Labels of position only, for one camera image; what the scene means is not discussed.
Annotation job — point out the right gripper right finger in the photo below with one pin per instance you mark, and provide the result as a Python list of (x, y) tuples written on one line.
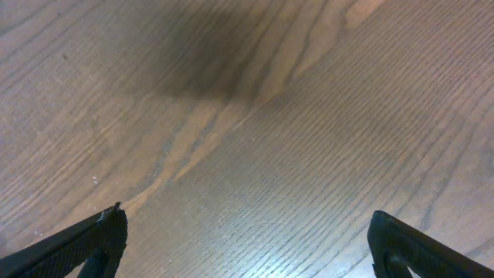
[(399, 250)]

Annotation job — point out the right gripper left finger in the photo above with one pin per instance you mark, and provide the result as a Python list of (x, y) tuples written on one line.
[(96, 244)]

